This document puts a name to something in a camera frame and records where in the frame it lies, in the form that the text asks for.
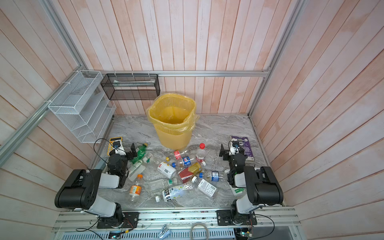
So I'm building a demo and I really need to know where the clear bottle green label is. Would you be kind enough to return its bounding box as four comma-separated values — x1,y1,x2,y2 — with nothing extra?
147,178,180,193

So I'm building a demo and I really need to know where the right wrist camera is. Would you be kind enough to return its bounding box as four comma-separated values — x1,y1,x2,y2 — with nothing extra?
228,140,240,156

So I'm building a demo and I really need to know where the black wire mesh basket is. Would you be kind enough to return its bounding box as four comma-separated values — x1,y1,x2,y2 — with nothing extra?
101,73,161,101

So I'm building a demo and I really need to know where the red cap clear bottle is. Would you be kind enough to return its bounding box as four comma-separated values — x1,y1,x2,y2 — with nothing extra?
196,143,207,163

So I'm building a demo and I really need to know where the yellow plastic bin liner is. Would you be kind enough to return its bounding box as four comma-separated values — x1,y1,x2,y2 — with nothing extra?
146,93,200,136

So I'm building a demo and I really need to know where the clear bottle beside left gripper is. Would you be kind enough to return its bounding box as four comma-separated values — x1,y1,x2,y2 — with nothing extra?
128,160,146,182

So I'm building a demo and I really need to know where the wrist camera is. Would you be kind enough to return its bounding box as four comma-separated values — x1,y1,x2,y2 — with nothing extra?
228,140,240,156
110,141,126,156

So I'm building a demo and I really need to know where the small blue label bottle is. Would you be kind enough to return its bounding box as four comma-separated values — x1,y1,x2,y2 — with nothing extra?
198,170,224,182

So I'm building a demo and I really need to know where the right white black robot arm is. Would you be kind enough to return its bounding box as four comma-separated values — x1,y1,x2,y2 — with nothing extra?
217,141,284,226

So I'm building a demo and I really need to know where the grey looped cable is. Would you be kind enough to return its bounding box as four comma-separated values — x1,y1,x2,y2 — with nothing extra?
190,222,210,240

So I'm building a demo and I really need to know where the white label square bottle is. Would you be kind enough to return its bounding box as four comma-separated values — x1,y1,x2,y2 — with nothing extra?
192,176,218,198

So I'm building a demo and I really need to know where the black white label bottle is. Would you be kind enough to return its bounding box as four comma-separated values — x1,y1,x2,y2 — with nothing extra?
155,184,194,203

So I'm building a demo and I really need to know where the yellow calculator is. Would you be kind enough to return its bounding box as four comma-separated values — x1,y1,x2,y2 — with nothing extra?
107,137,125,156

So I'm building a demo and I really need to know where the pepsi bottle blue cap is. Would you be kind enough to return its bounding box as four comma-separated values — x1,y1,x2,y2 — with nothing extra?
171,156,197,169

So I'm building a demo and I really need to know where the red yellow label tea bottle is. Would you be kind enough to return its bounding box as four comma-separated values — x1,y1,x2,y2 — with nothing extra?
179,162,207,184

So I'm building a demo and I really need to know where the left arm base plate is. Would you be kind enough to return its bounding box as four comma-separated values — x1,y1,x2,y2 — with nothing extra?
97,212,140,229

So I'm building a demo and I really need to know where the green plastic bottle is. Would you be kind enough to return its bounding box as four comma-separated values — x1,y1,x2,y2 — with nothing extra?
132,143,148,164

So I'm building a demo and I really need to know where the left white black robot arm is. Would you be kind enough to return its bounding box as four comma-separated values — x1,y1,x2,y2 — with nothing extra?
55,143,138,229

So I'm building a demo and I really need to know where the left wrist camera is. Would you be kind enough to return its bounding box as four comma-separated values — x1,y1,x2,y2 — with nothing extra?
110,141,126,156

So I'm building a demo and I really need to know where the white wire mesh shelf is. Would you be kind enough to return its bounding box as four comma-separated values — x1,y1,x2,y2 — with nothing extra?
49,71,116,144

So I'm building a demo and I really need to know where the orange label bottle orange cap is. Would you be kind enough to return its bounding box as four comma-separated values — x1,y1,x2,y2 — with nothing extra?
129,174,144,202

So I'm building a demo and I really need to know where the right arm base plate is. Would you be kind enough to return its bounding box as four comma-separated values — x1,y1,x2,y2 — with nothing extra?
216,210,257,226

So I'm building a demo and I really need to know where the white label bottle large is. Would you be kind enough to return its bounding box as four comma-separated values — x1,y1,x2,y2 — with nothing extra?
146,153,177,179

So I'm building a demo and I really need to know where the yellow slatted waste bin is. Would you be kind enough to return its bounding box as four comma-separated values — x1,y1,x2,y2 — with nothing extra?
146,93,200,150

